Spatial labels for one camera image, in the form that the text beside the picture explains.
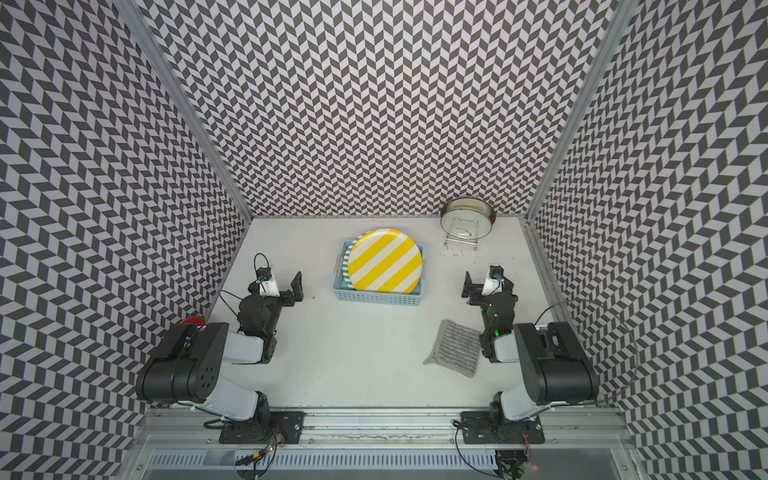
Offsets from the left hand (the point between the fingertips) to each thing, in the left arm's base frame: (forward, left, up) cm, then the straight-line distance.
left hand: (284, 275), depth 91 cm
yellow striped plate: (+7, -31, -2) cm, 32 cm away
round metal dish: (+21, -59, +3) cm, 62 cm away
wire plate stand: (+22, -59, -5) cm, 63 cm away
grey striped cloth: (-19, -52, -9) cm, 56 cm away
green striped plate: (+5, -17, -6) cm, 19 cm away
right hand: (-1, -61, -1) cm, 61 cm away
